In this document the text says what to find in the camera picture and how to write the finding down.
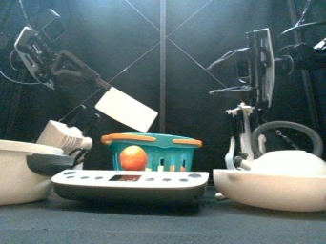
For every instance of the white toy cleaver knife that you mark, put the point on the white toy cleaver knife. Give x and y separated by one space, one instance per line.
127 109

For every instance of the white toy knife block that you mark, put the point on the white toy knife block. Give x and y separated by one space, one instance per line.
61 136

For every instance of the reddish orange toy fruit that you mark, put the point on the reddish orange toy fruit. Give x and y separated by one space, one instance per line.
134 158

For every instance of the small orange toy fruit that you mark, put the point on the small orange toy fruit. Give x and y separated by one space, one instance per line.
182 167

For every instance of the white toy kitchen scale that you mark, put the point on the white toy kitchen scale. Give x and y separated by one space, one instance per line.
127 187

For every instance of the black slanted frame pole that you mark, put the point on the black slanted frame pole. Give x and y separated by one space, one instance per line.
307 92

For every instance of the grey vertical frame pole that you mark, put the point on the grey vertical frame pole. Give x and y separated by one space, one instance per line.
162 79

